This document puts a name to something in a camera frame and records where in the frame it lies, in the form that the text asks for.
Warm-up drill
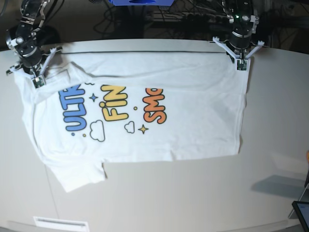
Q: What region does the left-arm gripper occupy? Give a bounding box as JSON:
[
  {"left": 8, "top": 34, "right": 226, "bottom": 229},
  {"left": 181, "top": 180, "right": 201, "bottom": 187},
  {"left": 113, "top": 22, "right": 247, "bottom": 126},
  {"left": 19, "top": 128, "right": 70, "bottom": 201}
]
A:
[{"left": 228, "top": 29, "right": 252, "bottom": 55}]

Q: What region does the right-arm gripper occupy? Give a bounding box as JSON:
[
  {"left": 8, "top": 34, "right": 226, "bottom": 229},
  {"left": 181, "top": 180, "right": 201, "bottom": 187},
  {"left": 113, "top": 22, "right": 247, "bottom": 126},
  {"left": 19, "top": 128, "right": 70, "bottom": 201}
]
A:
[{"left": 14, "top": 46, "right": 46, "bottom": 75}]

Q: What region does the white printed T-shirt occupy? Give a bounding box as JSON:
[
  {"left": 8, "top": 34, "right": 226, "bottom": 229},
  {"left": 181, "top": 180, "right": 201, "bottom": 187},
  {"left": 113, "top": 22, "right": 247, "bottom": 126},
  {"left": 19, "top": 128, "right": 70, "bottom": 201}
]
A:
[{"left": 14, "top": 52, "right": 249, "bottom": 192}]

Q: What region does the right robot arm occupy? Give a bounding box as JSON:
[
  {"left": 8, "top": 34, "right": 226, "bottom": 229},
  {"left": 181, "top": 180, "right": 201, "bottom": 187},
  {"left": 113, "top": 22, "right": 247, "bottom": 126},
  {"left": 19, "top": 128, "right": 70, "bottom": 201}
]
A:
[{"left": 6, "top": 0, "right": 50, "bottom": 75}]

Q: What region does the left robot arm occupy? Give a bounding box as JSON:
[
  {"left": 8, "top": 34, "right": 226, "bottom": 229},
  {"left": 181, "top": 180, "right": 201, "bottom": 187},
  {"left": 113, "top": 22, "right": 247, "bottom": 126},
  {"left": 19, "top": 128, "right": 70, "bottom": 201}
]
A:
[{"left": 222, "top": 0, "right": 259, "bottom": 58}]

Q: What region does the white paper label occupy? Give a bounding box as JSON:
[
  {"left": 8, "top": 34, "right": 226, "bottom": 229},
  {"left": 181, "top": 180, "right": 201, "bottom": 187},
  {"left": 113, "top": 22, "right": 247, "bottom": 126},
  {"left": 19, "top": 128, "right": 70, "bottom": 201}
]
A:
[{"left": 33, "top": 217, "right": 90, "bottom": 232}]

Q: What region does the black tablet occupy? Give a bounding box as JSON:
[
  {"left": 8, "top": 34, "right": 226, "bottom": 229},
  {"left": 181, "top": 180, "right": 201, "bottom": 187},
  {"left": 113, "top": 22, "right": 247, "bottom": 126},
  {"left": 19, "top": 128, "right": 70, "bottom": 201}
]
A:
[{"left": 292, "top": 201, "right": 309, "bottom": 232}]

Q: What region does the blue camera stand base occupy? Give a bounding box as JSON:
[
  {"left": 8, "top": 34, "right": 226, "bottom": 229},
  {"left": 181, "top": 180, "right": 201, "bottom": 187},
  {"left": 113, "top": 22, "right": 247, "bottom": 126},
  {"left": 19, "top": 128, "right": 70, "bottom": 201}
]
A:
[{"left": 109, "top": 0, "right": 174, "bottom": 6}]

